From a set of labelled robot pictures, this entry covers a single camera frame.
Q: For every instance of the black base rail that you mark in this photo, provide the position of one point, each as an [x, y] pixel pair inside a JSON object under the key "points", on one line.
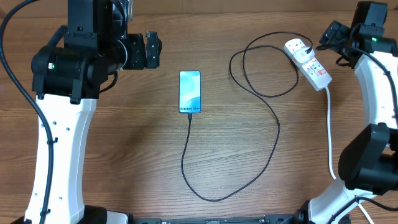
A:
{"points": [[214, 221]]}

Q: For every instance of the white power strip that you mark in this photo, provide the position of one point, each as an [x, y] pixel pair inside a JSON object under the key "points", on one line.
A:
{"points": [[313, 71]]}

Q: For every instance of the blue Galaxy smartphone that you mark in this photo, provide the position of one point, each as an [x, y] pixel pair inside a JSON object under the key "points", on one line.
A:
{"points": [[189, 91]]}

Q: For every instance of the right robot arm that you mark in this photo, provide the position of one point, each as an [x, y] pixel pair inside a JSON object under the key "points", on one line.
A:
{"points": [[368, 164]]}

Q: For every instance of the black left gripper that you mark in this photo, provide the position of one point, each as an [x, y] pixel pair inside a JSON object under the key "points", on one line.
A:
{"points": [[139, 61]]}

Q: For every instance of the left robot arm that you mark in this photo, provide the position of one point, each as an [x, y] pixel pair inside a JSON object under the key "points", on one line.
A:
{"points": [[81, 61]]}

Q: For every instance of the white charger adapter plug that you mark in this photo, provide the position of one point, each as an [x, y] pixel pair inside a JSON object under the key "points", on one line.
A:
{"points": [[304, 55]]}

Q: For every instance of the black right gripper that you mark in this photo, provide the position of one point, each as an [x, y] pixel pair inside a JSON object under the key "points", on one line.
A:
{"points": [[333, 37]]}

